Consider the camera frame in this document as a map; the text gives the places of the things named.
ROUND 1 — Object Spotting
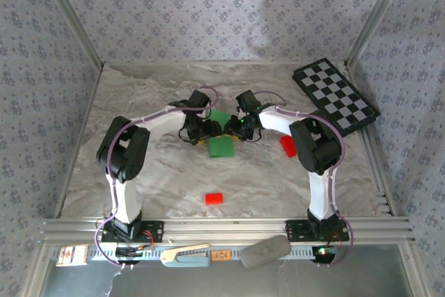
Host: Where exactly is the black grey checkerboard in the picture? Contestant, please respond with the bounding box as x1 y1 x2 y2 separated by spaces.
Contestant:
291 57 382 138

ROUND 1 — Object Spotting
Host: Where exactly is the beige wooden spatula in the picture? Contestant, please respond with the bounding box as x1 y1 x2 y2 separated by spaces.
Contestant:
160 243 211 264

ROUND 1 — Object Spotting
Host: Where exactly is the small orange tag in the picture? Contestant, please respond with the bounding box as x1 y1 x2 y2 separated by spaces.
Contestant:
211 249 233 262

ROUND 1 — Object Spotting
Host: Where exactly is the grey oblong stone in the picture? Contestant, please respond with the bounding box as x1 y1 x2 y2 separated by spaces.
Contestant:
240 234 292 270

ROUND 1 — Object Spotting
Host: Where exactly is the blue-grey plastic holder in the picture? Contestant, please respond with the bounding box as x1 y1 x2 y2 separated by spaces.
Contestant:
163 254 212 268

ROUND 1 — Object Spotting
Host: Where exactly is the black controller board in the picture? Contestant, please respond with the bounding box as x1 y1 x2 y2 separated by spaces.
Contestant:
115 246 144 259

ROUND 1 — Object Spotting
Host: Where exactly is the circuit board with LED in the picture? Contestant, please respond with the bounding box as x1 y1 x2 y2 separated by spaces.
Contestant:
311 245 337 263

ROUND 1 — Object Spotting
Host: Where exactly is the white red label card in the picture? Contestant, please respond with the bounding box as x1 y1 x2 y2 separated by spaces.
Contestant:
55 244 88 267

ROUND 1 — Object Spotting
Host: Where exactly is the long aluminium base rail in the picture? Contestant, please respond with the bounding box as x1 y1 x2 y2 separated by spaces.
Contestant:
38 216 416 245

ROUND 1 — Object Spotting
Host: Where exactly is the grey slotted cable duct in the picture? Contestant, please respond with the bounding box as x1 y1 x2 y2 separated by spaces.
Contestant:
50 245 337 262

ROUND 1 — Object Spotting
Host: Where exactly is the aluminium side rail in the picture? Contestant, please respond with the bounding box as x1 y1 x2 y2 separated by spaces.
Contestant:
359 126 394 216

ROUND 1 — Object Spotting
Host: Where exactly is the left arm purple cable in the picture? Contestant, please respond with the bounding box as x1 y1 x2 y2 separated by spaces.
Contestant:
92 85 219 270

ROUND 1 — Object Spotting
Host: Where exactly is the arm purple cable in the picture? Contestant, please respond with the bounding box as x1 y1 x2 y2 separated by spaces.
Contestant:
255 90 355 269
92 85 219 270

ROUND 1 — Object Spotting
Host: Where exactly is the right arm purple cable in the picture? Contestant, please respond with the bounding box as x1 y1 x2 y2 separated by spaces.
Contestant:
255 90 355 269

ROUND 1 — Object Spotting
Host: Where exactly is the slanted aluminium frame post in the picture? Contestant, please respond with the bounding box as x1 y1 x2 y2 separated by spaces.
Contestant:
346 0 414 68
34 0 105 68

